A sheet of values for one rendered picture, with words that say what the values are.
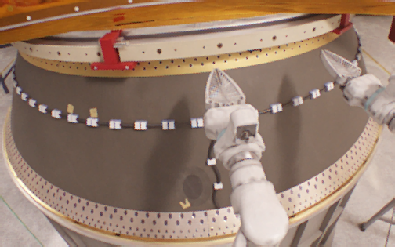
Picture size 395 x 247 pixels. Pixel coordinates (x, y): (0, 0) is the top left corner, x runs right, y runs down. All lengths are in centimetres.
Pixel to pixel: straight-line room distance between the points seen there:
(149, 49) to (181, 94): 16
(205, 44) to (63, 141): 58
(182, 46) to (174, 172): 37
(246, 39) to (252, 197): 46
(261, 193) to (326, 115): 64
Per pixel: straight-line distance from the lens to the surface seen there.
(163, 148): 85
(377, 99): 68
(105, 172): 94
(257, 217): 42
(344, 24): 105
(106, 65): 79
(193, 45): 74
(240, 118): 44
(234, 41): 76
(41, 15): 91
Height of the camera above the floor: 200
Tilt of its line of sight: 39 degrees down
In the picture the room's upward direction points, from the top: 5 degrees counter-clockwise
